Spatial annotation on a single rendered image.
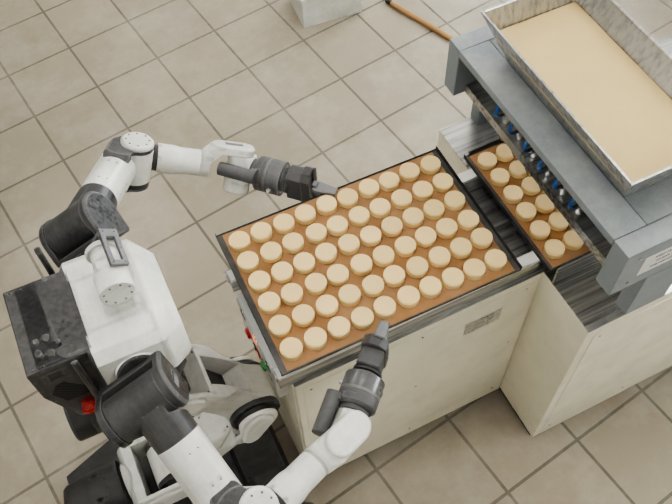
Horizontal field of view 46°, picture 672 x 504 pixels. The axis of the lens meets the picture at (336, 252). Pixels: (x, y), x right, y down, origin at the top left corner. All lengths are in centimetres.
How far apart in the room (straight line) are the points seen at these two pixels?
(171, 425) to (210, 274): 160
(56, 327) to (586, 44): 131
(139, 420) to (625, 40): 134
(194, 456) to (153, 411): 11
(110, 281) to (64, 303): 17
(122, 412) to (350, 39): 260
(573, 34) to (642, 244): 54
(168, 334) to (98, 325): 13
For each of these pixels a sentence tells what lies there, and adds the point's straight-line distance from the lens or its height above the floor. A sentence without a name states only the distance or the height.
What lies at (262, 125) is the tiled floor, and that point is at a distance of 345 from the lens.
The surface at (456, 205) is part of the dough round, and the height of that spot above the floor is 102.
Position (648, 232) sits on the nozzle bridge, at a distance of 178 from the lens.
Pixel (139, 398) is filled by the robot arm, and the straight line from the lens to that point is 150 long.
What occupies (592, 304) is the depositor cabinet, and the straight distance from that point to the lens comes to 206.
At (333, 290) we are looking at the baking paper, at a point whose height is 100.
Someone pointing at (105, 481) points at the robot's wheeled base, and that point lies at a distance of 242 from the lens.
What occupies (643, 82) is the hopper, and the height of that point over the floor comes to 127.
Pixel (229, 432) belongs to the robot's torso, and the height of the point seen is 45.
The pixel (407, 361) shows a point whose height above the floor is 68.
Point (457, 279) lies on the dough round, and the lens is 182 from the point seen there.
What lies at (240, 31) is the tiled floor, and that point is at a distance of 387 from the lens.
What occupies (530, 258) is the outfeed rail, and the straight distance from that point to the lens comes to 202.
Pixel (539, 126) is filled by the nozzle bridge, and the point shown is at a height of 118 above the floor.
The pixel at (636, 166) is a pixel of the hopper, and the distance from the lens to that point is 176.
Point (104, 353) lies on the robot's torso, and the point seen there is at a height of 123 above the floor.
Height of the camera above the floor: 258
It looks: 58 degrees down
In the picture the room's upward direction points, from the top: 3 degrees counter-clockwise
